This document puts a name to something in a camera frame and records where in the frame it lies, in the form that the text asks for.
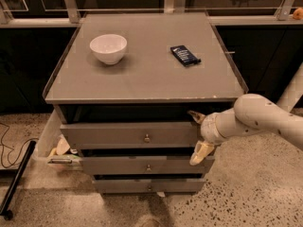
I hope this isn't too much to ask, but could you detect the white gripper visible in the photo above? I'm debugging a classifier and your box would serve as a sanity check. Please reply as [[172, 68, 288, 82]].
[[187, 111, 226, 166]]

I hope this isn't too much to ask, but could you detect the grey top drawer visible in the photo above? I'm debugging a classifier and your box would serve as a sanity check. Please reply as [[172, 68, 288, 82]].
[[61, 122, 201, 149]]

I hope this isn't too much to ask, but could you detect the grey drawer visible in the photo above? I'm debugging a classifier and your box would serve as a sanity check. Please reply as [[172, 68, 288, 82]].
[[94, 179, 205, 194], [61, 122, 201, 149], [80, 156, 214, 175]]

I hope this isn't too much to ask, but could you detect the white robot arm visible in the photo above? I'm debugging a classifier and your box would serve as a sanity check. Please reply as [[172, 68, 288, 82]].
[[188, 63, 303, 166]]

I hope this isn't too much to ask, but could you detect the grey drawer cabinet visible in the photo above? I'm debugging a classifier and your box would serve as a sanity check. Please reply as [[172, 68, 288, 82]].
[[44, 13, 247, 182]]

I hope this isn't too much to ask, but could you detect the grey middle drawer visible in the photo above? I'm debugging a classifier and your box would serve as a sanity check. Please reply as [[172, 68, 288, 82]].
[[80, 156, 214, 175]]

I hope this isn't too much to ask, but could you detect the grey bottom drawer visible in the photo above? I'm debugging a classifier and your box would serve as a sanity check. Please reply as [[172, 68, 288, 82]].
[[94, 179, 205, 194]]

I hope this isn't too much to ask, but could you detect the dark blue snack packet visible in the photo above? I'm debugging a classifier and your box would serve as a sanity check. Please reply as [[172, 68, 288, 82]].
[[170, 45, 202, 67]]

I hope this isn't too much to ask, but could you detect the white ceramic bowl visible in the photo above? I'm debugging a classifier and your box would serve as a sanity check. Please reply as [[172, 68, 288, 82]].
[[90, 34, 128, 65]]

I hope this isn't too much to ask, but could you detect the clear plastic storage bin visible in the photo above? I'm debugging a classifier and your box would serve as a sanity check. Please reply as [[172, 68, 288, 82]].
[[33, 112, 82, 171]]

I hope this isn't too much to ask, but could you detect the orange round object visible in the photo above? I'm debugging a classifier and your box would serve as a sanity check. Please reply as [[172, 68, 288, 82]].
[[293, 8, 303, 20]]

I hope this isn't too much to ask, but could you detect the black pole with wheel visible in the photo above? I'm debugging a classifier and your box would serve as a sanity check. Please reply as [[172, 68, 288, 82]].
[[0, 140, 36, 220]]

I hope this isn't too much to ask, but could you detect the metal railing frame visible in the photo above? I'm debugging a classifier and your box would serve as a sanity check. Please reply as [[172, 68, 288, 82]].
[[0, 0, 303, 27]]

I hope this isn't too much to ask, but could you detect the black cable on floor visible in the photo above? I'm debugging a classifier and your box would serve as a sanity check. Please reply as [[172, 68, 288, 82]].
[[0, 122, 40, 169]]

